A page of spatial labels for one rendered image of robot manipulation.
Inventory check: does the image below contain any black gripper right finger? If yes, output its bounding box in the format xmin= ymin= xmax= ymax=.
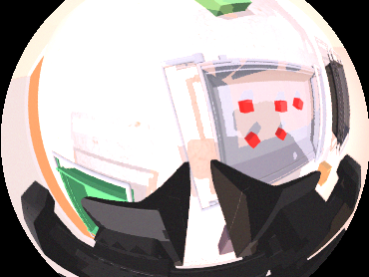
xmin=211 ymin=159 xmax=321 ymax=258

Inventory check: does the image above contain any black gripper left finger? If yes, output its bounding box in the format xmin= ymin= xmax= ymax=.
xmin=81 ymin=161 xmax=191 ymax=266

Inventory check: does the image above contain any green block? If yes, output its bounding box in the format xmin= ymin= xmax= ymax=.
xmin=193 ymin=0 xmax=252 ymax=17

